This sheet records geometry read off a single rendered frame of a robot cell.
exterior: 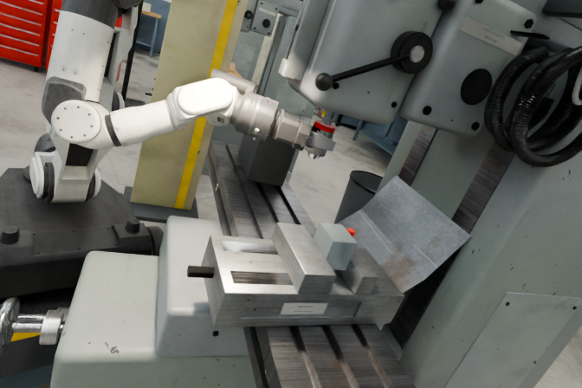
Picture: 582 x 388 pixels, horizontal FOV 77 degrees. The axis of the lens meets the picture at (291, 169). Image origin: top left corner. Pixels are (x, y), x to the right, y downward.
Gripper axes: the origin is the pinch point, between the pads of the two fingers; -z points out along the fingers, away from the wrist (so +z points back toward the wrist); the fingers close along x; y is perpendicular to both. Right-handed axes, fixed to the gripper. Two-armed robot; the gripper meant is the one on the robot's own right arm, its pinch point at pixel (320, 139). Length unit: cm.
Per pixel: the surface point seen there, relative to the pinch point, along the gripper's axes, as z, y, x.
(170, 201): 60, 116, 161
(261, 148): 11.3, 14.7, 26.5
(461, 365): -53, 41, -7
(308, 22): 10.6, -20.9, -5.6
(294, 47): 11.7, -16.0, -5.7
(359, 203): -68, 72, 163
